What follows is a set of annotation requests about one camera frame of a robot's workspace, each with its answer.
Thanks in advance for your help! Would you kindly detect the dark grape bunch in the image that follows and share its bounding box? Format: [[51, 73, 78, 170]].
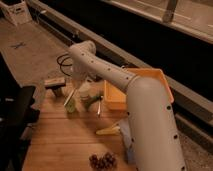
[[89, 152, 117, 171]]

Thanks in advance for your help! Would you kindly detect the wooden block stamp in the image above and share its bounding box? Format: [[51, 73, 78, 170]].
[[44, 77, 66, 97]]

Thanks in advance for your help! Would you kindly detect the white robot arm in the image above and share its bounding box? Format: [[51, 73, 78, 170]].
[[69, 41, 187, 171]]

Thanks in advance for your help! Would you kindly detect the white lidded jar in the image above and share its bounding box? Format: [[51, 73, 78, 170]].
[[78, 82, 91, 99]]

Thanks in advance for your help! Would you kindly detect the white cardboard box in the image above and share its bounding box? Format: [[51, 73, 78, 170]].
[[0, 0, 32, 26]]

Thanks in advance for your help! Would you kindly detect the white long-handled brush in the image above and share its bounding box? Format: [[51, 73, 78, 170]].
[[63, 88, 76, 107]]

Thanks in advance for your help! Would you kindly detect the green paper cup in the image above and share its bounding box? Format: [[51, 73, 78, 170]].
[[64, 99, 75, 113]]

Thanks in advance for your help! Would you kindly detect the blue sponge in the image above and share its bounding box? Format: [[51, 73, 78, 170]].
[[127, 148, 135, 164]]

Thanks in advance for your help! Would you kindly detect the yellow banana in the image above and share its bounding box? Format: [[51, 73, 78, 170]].
[[96, 125, 120, 135]]

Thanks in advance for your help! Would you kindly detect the blue folded cloth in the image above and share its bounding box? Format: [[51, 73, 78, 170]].
[[118, 119, 132, 148]]

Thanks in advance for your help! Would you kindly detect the yellow plastic bin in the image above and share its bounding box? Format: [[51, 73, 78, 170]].
[[104, 68, 174, 110]]

